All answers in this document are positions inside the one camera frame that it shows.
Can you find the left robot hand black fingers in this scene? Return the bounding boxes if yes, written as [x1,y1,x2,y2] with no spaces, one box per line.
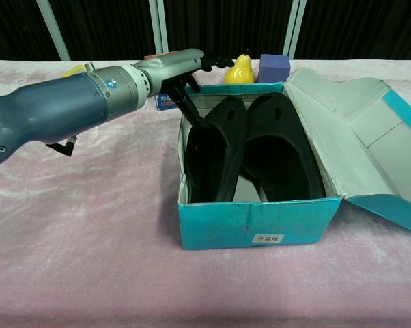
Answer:
[133,47,236,133]

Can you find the black foam slipper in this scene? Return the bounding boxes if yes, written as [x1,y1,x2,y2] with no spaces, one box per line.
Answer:
[185,96,248,203]
[241,92,326,202]

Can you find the orange snack box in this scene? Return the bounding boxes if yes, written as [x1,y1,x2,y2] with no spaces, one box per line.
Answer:
[143,51,178,112]

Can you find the teal cardboard shoe box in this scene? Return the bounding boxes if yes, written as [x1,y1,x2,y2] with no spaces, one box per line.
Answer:
[177,67,411,250]

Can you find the yellow pear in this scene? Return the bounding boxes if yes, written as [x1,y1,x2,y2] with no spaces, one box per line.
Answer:
[225,49,255,84]

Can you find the black pleated partition panel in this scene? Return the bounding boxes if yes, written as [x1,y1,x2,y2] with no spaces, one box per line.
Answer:
[0,0,61,62]
[164,0,292,61]
[296,0,411,61]
[50,0,158,61]

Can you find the yellow-lidded green container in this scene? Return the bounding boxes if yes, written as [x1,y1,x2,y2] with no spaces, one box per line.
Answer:
[67,63,90,78]

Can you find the purple foam cube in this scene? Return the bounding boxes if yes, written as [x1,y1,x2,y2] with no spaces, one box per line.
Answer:
[258,53,292,83]

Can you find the pink plush table cloth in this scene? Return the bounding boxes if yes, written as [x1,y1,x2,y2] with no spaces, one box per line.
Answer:
[0,59,411,328]

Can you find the grey partition frame post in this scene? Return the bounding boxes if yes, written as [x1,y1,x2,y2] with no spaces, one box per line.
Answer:
[283,0,308,61]
[149,0,169,55]
[36,0,72,62]

